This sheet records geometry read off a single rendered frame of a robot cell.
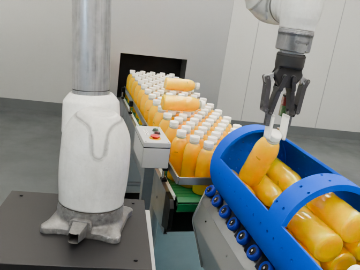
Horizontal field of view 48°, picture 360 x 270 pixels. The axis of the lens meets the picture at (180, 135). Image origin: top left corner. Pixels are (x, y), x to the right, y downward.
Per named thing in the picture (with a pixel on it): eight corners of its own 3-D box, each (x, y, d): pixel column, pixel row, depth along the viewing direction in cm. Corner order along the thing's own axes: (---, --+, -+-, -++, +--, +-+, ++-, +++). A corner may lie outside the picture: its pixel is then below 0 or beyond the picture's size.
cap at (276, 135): (270, 130, 114) (273, 126, 113) (282, 139, 113) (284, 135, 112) (263, 137, 112) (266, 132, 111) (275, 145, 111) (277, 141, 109)
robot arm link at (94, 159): (54, 213, 87) (61, 113, 82) (58, 183, 104) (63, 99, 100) (129, 214, 92) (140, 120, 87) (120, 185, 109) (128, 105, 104)
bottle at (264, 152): (246, 164, 129) (269, 125, 116) (264, 179, 127) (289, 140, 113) (234, 175, 124) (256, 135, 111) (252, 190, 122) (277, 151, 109)
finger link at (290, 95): (284, 74, 109) (289, 73, 109) (284, 113, 113) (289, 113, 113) (291, 76, 105) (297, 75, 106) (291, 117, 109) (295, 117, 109)
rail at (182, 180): (178, 185, 148) (179, 177, 147) (178, 184, 149) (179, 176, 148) (276, 186, 159) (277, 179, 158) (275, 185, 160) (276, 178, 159)
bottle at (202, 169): (188, 190, 156) (195, 145, 151) (199, 186, 162) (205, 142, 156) (203, 197, 152) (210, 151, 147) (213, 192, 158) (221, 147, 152)
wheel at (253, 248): (261, 249, 107) (265, 253, 108) (254, 240, 111) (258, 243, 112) (249, 261, 107) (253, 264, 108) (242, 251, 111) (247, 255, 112)
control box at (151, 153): (141, 168, 146) (143, 141, 143) (133, 148, 164) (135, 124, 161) (167, 169, 148) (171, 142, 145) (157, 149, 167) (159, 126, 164)
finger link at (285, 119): (282, 113, 112) (284, 113, 112) (277, 137, 114) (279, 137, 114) (287, 115, 109) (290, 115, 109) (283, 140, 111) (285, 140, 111)
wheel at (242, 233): (249, 233, 114) (254, 237, 115) (243, 225, 118) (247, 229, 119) (238, 245, 114) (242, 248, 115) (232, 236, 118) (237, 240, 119)
